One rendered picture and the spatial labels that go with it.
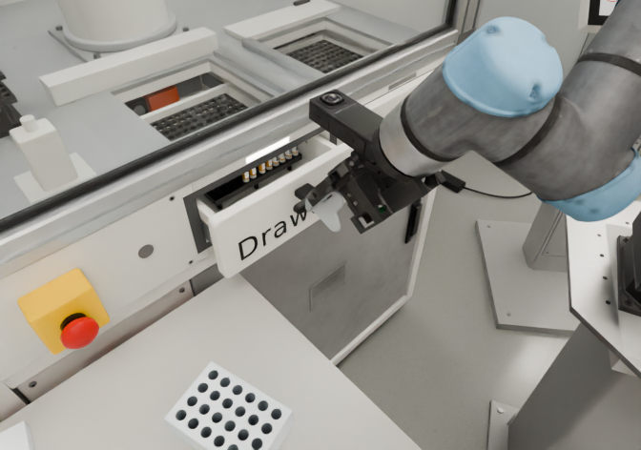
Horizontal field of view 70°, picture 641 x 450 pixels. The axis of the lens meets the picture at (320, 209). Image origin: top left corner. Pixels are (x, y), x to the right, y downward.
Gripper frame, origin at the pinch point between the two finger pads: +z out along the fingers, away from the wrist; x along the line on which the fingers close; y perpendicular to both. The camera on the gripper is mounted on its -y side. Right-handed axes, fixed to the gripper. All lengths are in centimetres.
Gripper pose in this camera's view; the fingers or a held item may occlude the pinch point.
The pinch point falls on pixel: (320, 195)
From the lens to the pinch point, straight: 63.2
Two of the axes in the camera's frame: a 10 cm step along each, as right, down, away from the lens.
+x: 7.3, -4.7, 5.0
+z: -3.9, 3.2, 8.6
